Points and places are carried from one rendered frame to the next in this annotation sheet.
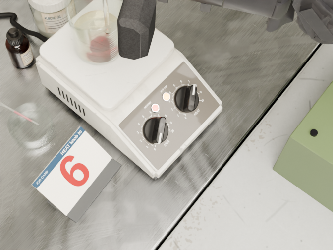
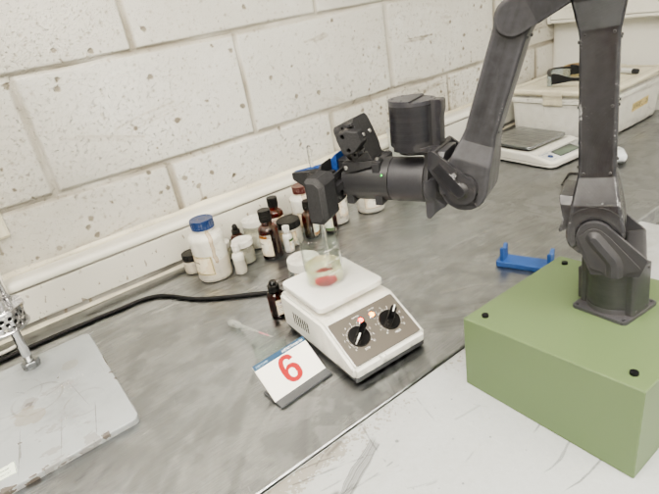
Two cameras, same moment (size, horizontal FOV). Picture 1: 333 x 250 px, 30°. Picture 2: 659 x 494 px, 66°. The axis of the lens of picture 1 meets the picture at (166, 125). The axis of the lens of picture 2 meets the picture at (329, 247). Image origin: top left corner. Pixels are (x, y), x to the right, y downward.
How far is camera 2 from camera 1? 40 cm
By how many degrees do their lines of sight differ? 42
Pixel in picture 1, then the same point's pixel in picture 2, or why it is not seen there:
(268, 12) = (418, 188)
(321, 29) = (452, 183)
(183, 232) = (373, 421)
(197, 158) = (398, 371)
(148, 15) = (326, 180)
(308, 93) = not seen: hidden behind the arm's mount
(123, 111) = (333, 318)
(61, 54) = (296, 283)
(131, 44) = (314, 203)
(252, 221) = (441, 419)
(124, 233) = (320, 419)
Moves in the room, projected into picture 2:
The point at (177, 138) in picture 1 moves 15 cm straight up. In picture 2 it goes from (378, 346) to (364, 252)
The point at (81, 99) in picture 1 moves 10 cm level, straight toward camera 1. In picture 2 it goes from (305, 313) to (299, 355)
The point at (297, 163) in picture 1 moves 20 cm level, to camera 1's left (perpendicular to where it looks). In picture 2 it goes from (479, 355) to (328, 343)
